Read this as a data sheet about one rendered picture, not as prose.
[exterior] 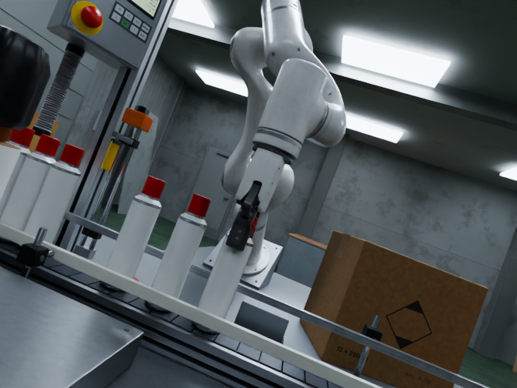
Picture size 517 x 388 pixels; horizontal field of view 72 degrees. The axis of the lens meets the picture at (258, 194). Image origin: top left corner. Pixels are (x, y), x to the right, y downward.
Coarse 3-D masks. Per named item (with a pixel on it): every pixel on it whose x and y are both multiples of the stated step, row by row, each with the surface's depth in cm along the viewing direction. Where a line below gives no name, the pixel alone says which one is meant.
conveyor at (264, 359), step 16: (64, 272) 61; (80, 272) 64; (96, 288) 59; (128, 304) 58; (144, 304) 60; (176, 320) 59; (208, 336) 57; (224, 336) 60; (240, 352) 56; (256, 352) 59; (272, 368) 55; (288, 368) 57; (320, 384) 56
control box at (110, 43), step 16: (64, 0) 70; (80, 0) 68; (96, 0) 70; (112, 0) 72; (64, 16) 67; (80, 16) 68; (144, 16) 77; (64, 32) 70; (80, 32) 69; (96, 32) 71; (112, 32) 73; (128, 32) 76; (96, 48) 73; (112, 48) 74; (128, 48) 76; (144, 48) 79; (112, 64) 81; (128, 64) 78
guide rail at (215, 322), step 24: (24, 240) 61; (72, 264) 60; (96, 264) 60; (120, 288) 59; (144, 288) 58; (192, 312) 57; (240, 336) 56; (264, 336) 56; (288, 360) 55; (312, 360) 55; (336, 384) 54; (360, 384) 54
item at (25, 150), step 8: (16, 136) 65; (24, 136) 66; (32, 136) 67; (16, 144) 65; (24, 144) 66; (24, 152) 66; (24, 160) 66; (16, 168) 65; (16, 176) 66; (8, 184) 65; (8, 192) 66; (0, 208) 65; (0, 216) 66
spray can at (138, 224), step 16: (144, 192) 62; (160, 192) 64; (144, 208) 61; (160, 208) 64; (128, 224) 61; (144, 224) 62; (128, 240) 61; (144, 240) 62; (112, 256) 62; (128, 256) 61; (128, 272) 62; (112, 288) 61
